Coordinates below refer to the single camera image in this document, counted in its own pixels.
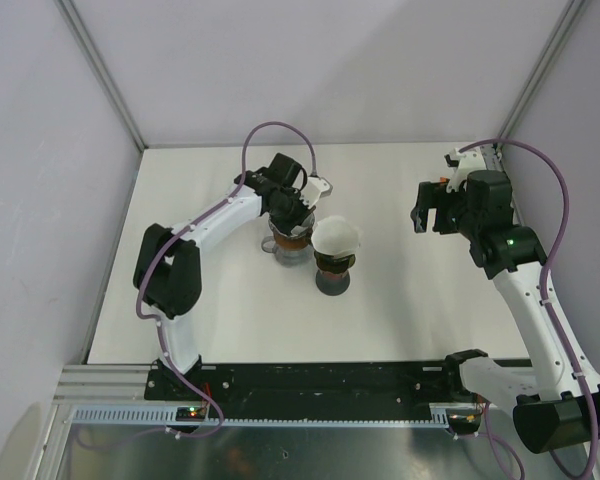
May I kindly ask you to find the brown dripper ring holder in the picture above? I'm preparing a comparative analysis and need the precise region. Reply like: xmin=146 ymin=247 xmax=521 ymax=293
xmin=273 ymin=229 xmax=312 ymax=251

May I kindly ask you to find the clear glass server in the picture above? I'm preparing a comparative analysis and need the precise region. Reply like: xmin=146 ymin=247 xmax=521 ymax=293
xmin=261 ymin=235 xmax=312 ymax=267

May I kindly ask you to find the dark olive dripper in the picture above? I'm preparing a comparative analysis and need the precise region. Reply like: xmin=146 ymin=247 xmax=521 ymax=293
xmin=314 ymin=251 xmax=356 ymax=275

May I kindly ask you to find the red and grey carafe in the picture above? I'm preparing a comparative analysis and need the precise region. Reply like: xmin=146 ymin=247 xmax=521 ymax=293
xmin=315 ymin=270 xmax=350 ymax=296

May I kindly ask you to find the white paper coffee filter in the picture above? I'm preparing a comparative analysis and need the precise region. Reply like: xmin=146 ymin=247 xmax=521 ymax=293
xmin=288 ymin=225 xmax=307 ymax=237

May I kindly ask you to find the clear ribbed glass dripper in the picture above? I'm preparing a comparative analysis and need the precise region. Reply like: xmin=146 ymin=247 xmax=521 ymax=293
xmin=268 ymin=213 xmax=315 ymax=238

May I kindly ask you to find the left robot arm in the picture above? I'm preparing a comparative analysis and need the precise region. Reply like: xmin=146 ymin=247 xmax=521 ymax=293
xmin=133 ymin=153 xmax=332 ymax=400

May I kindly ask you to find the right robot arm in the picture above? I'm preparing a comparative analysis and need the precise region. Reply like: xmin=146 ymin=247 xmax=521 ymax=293
xmin=411 ymin=170 xmax=600 ymax=454

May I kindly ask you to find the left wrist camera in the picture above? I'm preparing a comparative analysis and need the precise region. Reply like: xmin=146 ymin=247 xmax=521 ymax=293
xmin=300 ymin=176 xmax=333 ymax=209

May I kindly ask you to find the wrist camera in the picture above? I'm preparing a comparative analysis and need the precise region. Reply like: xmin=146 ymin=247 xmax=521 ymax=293
xmin=445 ymin=148 xmax=486 ymax=193
xmin=300 ymin=176 xmax=333 ymax=209

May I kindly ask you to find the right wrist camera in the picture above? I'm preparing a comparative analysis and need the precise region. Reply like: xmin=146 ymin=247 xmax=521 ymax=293
xmin=445 ymin=148 xmax=486 ymax=193

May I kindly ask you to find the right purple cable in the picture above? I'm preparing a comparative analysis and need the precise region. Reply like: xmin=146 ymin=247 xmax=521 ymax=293
xmin=457 ymin=138 xmax=600 ymax=476

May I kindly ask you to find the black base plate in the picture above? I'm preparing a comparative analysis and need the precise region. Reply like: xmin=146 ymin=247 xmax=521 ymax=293
xmin=144 ymin=360 xmax=477 ymax=416

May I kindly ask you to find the aluminium frame rail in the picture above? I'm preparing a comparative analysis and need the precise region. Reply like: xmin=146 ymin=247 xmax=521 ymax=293
xmin=52 ymin=364 xmax=596 ymax=405

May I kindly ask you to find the grey cable duct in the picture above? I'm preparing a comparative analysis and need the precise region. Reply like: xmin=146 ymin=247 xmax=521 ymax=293
xmin=69 ymin=403 xmax=475 ymax=428

